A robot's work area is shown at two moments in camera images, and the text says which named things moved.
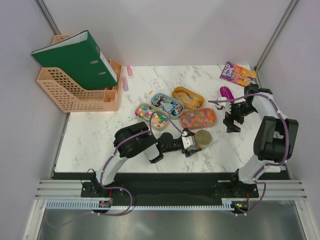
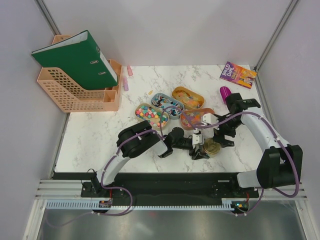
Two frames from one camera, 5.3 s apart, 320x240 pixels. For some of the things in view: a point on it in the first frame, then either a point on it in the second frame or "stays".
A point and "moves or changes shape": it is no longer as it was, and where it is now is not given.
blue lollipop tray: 173,109 stays
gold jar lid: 202,137 moves or changes shape
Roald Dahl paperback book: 238,75 stays
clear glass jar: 203,147 → 212,155
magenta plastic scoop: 225,92 stays
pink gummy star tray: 198,118 stays
